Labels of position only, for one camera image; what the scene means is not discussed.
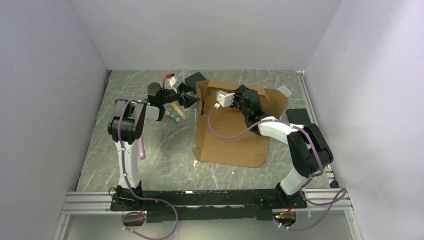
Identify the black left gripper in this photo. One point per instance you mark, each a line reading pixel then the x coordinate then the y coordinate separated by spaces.
pixel 187 101

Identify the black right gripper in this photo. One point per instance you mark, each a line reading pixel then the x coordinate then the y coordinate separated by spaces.
pixel 238 92

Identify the brown cardboard box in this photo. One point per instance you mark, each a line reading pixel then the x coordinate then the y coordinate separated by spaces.
pixel 219 136

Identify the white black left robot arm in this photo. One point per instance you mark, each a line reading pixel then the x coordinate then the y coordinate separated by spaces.
pixel 126 127

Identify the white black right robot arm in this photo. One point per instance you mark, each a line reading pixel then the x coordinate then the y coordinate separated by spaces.
pixel 309 151

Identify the small black box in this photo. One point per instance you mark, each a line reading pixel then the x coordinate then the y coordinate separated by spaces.
pixel 194 78

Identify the yellow marker pen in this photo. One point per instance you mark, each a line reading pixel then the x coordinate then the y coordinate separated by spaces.
pixel 179 111

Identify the green white glue stick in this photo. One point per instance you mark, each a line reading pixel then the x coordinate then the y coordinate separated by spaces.
pixel 172 116

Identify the white translucent plastic case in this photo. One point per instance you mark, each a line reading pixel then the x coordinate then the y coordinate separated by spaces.
pixel 285 91

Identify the black rectangular block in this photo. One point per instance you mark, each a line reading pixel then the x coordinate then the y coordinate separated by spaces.
pixel 298 116

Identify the pink pen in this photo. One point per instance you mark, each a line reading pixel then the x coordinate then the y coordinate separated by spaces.
pixel 141 148

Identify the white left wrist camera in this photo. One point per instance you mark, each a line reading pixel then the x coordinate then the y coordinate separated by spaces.
pixel 173 81

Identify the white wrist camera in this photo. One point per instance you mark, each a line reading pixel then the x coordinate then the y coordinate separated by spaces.
pixel 173 81
pixel 224 99

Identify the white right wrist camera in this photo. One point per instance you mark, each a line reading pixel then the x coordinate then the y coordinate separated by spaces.
pixel 224 99

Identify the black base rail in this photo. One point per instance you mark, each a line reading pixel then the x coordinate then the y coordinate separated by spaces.
pixel 170 205

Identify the aluminium frame rail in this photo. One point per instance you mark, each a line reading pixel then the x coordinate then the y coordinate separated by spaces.
pixel 99 202

